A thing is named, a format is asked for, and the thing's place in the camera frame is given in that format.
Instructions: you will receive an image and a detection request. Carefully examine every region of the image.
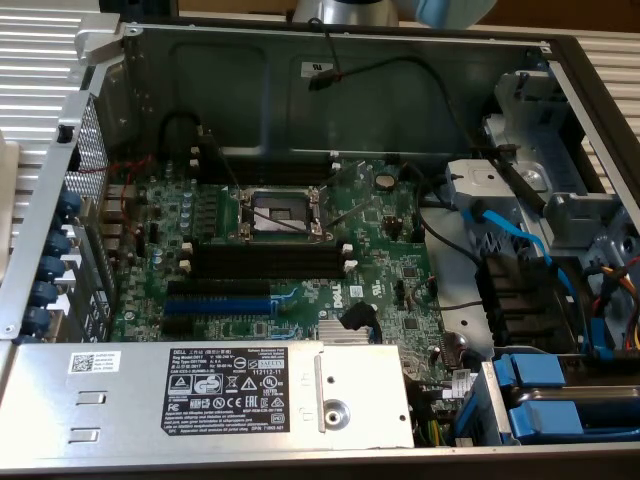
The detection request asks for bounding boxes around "black RAM slot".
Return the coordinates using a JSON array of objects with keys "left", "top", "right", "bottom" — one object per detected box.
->
[
  {"left": 182, "top": 240, "right": 354, "bottom": 262},
  {"left": 189, "top": 143, "right": 342, "bottom": 169},
  {"left": 178, "top": 257, "right": 359, "bottom": 281},
  {"left": 188, "top": 158, "right": 345, "bottom": 187}
]

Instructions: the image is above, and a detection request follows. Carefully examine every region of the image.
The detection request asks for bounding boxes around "thin metal locking lever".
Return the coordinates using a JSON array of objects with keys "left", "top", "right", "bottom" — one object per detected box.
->
[
  {"left": 324, "top": 194, "right": 379, "bottom": 232},
  {"left": 218, "top": 145, "right": 246, "bottom": 197}
]

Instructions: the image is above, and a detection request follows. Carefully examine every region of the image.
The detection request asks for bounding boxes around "CPU socket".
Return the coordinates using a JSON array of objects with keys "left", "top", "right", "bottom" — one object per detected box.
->
[{"left": 230, "top": 183, "right": 335, "bottom": 247}]

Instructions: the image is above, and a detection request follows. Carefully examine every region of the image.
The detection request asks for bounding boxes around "green motherboard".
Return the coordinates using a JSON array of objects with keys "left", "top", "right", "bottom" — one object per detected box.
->
[{"left": 107, "top": 157, "right": 451, "bottom": 416}]

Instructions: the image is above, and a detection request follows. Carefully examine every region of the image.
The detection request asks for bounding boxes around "silver finned heat sink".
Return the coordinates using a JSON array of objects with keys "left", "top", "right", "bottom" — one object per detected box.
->
[{"left": 316, "top": 318, "right": 375, "bottom": 345}]

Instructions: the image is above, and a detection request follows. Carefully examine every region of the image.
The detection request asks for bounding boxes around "long black expansion slot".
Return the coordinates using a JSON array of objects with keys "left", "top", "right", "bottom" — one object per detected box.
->
[{"left": 166, "top": 278, "right": 275, "bottom": 302}]

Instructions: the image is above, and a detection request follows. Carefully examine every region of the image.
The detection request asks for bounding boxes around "blue expansion slot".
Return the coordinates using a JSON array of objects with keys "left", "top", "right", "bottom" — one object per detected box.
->
[{"left": 162, "top": 294, "right": 275, "bottom": 317}]

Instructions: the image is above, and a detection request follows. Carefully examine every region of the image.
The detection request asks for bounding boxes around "short black expansion slot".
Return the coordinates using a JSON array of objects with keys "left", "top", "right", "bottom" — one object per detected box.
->
[{"left": 159, "top": 316, "right": 197, "bottom": 338}]

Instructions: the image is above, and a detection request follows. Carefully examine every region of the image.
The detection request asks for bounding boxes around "white case sticker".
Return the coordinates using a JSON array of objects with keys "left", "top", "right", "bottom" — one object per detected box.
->
[{"left": 298, "top": 58, "right": 337, "bottom": 80}]

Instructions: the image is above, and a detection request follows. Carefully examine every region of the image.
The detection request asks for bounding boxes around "black power supply label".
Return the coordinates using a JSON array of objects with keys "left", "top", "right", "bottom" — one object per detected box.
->
[{"left": 159, "top": 346, "right": 292, "bottom": 436}]

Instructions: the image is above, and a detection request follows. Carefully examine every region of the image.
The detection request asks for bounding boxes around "open metal PC case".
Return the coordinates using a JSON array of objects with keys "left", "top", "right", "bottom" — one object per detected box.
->
[{"left": 0, "top": 19, "right": 640, "bottom": 480}]

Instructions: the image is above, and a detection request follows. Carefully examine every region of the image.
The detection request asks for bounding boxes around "silver port block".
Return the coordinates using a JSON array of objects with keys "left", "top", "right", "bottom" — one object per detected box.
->
[{"left": 98, "top": 182, "right": 149, "bottom": 254}]

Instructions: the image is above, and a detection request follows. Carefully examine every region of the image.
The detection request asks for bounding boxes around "black ribbed fan housing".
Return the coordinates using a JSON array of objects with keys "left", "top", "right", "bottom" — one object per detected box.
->
[{"left": 473, "top": 251, "right": 589, "bottom": 354}]

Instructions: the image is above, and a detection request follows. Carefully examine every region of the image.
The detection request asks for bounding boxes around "silver and blue disk bay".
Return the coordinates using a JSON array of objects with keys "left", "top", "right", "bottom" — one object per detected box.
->
[{"left": 451, "top": 360, "right": 524, "bottom": 449}]

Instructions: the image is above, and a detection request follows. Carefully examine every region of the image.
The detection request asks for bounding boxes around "blue disk caddy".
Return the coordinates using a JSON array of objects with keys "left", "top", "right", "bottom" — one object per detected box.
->
[
  {"left": 505, "top": 399, "right": 640, "bottom": 446},
  {"left": 492, "top": 352, "right": 569, "bottom": 390}
]

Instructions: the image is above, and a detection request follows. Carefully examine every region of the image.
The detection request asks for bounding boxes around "blue slot latch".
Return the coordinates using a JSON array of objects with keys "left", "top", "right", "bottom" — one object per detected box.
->
[
  {"left": 53, "top": 188, "right": 84, "bottom": 224},
  {"left": 22, "top": 305, "right": 53, "bottom": 335},
  {"left": 28, "top": 279, "right": 60, "bottom": 307},
  {"left": 35, "top": 253, "right": 67, "bottom": 282},
  {"left": 43, "top": 227, "right": 74, "bottom": 257}
]

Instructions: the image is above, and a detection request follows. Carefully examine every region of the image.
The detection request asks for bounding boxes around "large silver disk bay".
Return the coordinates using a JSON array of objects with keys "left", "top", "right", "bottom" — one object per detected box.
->
[{"left": 443, "top": 68, "right": 640, "bottom": 266}]

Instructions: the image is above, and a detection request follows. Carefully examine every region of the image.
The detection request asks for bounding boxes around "white QR code sticker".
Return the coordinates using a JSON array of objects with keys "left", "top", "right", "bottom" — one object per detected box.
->
[{"left": 68, "top": 350, "right": 123, "bottom": 376}]

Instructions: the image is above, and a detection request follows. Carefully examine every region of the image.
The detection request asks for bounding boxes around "silver power supply unit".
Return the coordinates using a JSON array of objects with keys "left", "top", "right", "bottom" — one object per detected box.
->
[{"left": 0, "top": 339, "right": 417, "bottom": 451}]

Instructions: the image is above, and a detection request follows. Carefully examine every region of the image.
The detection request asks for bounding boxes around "black wire plug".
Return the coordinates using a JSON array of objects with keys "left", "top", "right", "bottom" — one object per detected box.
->
[{"left": 337, "top": 301, "right": 384, "bottom": 344}]

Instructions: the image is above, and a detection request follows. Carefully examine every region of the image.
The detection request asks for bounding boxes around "black round wire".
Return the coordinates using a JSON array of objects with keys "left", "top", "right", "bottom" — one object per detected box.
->
[{"left": 398, "top": 160, "right": 485, "bottom": 266}]

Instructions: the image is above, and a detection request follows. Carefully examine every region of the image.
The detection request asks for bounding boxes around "black wire with connector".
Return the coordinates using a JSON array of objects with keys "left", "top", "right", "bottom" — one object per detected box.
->
[{"left": 306, "top": 17, "right": 481, "bottom": 151}]

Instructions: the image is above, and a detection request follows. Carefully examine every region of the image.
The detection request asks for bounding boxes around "grey metal bracket box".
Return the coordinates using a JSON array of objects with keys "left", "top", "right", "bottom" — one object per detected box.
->
[{"left": 443, "top": 158, "right": 519, "bottom": 214}]

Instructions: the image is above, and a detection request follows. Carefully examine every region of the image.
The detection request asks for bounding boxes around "black looped wire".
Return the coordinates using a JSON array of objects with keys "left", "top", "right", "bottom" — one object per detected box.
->
[{"left": 156, "top": 109, "right": 206, "bottom": 161}]

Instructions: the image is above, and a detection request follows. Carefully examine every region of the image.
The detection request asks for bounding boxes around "thin red wire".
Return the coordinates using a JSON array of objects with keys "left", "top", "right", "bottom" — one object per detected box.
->
[{"left": 79, "top": 153, "right": 155, "bottom": 241}]

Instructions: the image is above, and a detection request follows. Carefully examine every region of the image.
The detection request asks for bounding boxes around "blue disk wire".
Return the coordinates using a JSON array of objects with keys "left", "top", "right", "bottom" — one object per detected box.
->
[{"left": 462, "top": 198, "right": 615, "bottom": 362}]

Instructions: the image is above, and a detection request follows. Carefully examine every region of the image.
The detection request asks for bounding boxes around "black flat wire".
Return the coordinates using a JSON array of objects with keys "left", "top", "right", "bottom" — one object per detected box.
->
[{"left": 467, "top": 128, "right": 549, "bottom": 214}]

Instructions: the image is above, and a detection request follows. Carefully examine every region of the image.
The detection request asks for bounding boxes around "power supply wire bundle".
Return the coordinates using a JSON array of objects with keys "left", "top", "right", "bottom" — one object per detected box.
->
[{"left": 407, "top": 379, "right": 454, "bottom": 448}]

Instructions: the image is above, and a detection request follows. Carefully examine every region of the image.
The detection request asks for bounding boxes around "orange yellow red wire bundle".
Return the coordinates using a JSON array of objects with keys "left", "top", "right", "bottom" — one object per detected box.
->
[{"left": 589, "top": 263, "right": 640, "bottom": 354}]

